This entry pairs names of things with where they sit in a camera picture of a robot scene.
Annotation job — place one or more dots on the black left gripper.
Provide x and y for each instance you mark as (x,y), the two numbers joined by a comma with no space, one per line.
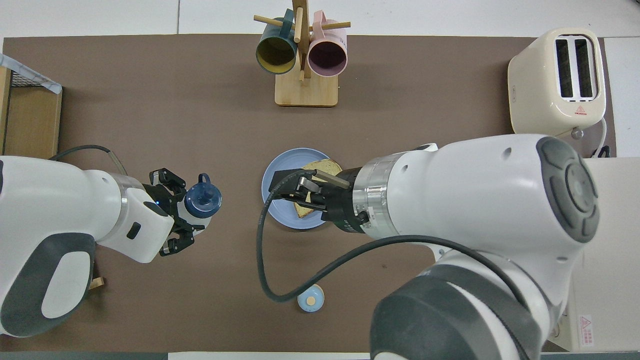
(167,202)

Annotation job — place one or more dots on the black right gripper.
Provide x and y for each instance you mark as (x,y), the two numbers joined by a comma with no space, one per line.
(342,205)

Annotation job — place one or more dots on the white seasoning bottle blue cap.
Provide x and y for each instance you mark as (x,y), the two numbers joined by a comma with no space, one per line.
(202,197)

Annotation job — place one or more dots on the toasted bread slice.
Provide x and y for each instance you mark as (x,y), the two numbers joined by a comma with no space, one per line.
(327,166)

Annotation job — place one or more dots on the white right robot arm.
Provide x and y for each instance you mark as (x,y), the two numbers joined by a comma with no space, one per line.
(475,200)

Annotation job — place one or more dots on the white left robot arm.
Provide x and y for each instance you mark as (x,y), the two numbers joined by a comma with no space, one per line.
(50,210)

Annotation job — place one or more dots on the blue round plate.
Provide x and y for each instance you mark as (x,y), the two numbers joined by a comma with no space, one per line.
(285,160)

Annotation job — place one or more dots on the wooden plate rack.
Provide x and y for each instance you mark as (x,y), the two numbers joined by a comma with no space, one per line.
(96,283)

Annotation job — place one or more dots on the brown table mat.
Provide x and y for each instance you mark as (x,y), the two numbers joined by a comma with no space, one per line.
(150,125)

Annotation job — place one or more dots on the wooden mug tree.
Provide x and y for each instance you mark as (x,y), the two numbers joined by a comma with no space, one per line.
(305,92)

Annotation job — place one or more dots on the small blue call bell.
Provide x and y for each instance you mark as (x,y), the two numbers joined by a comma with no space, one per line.
(311,299)

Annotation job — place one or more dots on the pink mug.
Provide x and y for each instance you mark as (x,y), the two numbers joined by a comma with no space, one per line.
(327,57)

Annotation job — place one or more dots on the dark teal mug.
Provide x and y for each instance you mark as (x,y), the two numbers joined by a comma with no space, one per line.
(276,55)

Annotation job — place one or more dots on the pale patterned cloth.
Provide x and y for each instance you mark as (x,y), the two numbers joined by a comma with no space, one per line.
(30,75)

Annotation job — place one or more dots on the cream two-slot toaster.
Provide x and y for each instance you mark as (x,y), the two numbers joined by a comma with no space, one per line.
(540,90)

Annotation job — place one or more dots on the white toaster oven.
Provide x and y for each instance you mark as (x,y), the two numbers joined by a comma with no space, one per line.
(615,250)

